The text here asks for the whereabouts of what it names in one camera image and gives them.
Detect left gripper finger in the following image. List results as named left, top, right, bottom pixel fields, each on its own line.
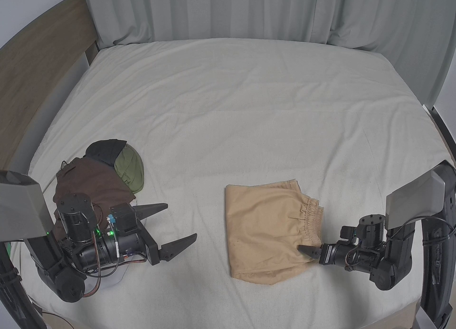
left=133, top=203, right=168, bottom=222
left=157, top=233, right=198, bottom=262

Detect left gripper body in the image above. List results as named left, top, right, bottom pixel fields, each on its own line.
left=105, top=219, right=162, bottom=267

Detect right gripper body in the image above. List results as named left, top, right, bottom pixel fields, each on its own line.
left=319, top=242, right=353, bottom=267

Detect tan shorts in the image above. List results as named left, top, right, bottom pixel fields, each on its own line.
left=225, top=179, right=325, bottom=285

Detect bed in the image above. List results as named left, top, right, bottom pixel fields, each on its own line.
left=0, top=0, right=456, bottom=329

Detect white garment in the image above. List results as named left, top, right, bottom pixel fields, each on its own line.
left=100, top=253, right=148, bottom=290

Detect green garment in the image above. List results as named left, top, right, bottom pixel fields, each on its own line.
left=114, top=143, right=145, bottom=194

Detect brown garment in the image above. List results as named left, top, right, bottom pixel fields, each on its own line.
left=53, top=156, right=137, bottom=221

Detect black garment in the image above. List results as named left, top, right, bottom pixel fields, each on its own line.
left=86, top=139, right=128, bottom=169

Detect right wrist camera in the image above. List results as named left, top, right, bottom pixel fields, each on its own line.
left=340, top=226, right=358, bottom=244

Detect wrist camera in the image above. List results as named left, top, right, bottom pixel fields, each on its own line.
left=110, top=203, right=138, bottom=236
left=340, top=226, right=358, bottom=244

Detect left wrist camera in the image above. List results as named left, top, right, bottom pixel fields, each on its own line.
left=110, top=203, right=138, bottom=236

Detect black cable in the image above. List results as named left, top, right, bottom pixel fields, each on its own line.
left=34, top=310, right=77, bottom=329

